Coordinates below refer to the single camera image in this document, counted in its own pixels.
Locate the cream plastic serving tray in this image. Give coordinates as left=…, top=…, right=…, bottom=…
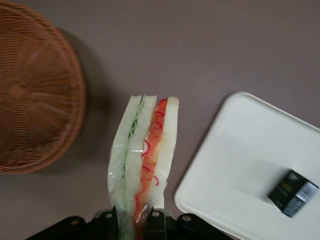
left=173, top=91, right=320, bottom=240

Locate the plastic-wrapped triangle sandwich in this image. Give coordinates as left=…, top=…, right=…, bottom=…
left=107, top=94, right=181, bottom=240

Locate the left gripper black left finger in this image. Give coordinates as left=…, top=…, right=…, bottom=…
left=24, top=209, right=122, bottom=240

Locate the brown round wicker basket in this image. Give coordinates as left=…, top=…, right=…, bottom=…
left=0, top=0, right=87, bottom=175

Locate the small black chocolate box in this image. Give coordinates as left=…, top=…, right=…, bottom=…
left=267, top=169, right=320, bottom=219

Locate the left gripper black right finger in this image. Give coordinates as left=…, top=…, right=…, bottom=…
left=143, top=208, right=230, bottom=240

